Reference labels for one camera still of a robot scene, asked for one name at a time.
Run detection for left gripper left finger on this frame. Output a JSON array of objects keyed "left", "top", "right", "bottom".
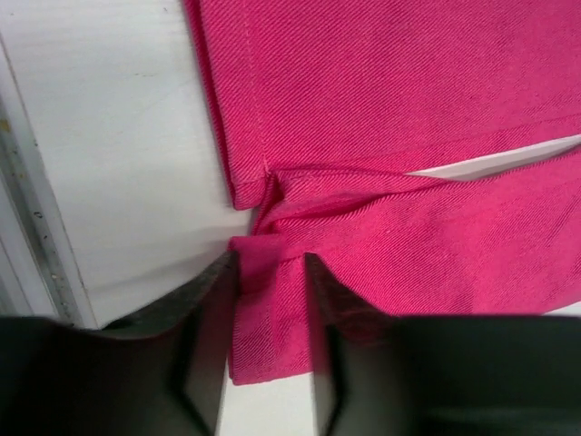
[{"left": 1, "top": 252, "right": 239, "bottom": 435}]

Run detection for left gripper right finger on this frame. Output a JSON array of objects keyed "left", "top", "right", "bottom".
[{"left": 304, "top": 253, "right": 580, "bottom": 435}]

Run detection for pink trousers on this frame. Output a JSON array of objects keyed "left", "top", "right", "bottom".
[{"left": 184, "top": 1, "right": 580, "bottom": 385}]

